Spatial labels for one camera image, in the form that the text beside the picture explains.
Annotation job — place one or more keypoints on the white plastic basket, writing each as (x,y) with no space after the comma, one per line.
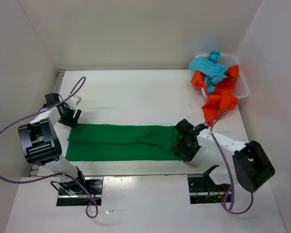
(241,89)

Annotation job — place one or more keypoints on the orange t shirt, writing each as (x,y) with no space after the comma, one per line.
(221,100)

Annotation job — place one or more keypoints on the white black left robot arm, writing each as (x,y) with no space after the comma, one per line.
(41,145)

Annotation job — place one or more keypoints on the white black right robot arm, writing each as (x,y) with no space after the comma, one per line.
(251,164)

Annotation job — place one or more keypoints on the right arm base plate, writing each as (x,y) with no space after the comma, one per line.
(203,191)

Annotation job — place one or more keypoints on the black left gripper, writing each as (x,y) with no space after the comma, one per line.
(72,122)

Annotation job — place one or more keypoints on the green t shirt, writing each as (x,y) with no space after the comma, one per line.
(105,142)

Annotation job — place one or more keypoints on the light blue t shirt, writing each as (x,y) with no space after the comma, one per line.
(213,72)

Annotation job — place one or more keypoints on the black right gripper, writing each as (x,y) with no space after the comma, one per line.
(188,155)

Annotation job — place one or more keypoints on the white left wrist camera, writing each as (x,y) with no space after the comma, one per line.
(73,102)

